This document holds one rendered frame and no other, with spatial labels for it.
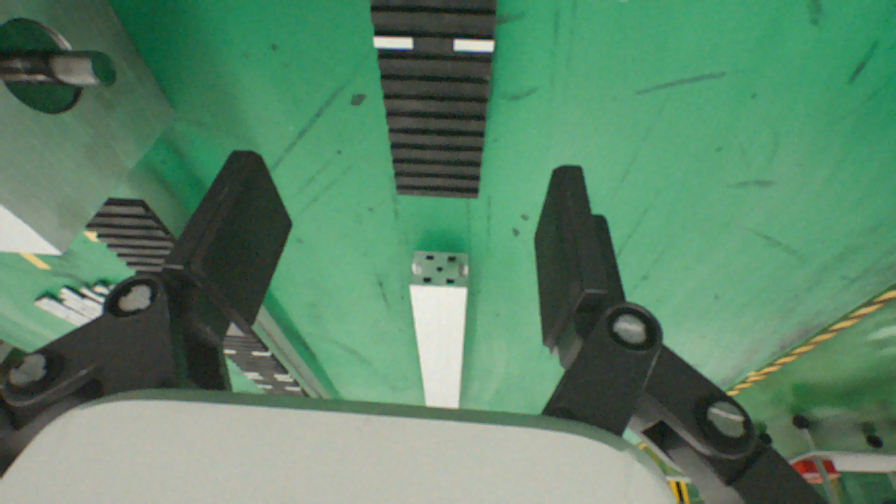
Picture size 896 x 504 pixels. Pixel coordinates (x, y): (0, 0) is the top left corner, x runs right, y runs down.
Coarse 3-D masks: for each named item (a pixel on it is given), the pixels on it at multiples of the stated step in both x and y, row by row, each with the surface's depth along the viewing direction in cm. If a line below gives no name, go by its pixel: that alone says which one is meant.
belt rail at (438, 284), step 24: (432, 264) 29; (456, 264) 29; (432, 288) 28; (456, 288) 27; (432, 312) 30; (456, 312) 30; (432, 336) 34; (456, 336) 33; (432, 360) 38; (456, 360) 37; (432, 384) 43; (456, 384) 43
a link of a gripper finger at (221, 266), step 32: (256, 160) 10; (224, 192) 9; (256, 192) 10; (192, 224) 9; (224, 224) 9; (256, 224) 10; (288, 224) 12; (192, 256) 8; (224, 256) 9; (256, 256) 11; (192, 288) 9; (224, 288) 9; (256, 288) 11; (96, 320) 8; (192, 320) 9; (224, 320) 10; (32, 352) 8; (64, 352) 8; (96, 352) 8; (192, 352) 9; (32, 384) 7; (64, 384) 7
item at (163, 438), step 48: (48, 432) 6; (96, 432) 6; (144, 432) 6; (192, 432) 6; (240, 432) 6; (288, 432) 6; (336, 432) 6; (384, 432) 6; (432, 432) 6; (480, 432) 6; (528, 432) 6; (576, 432) 6; (0, 480) 6; (48, 480) 5; (96, 480) 5; (144, 480) 5; (192, 480) 5; (240, 480) 5; (288, 480) 5; (336, 480) 5; (384, 480) 5; (432, 480) 5; (480, 480) 5; (528, 480) 5; (576, 480) 5; (624, 480) 5
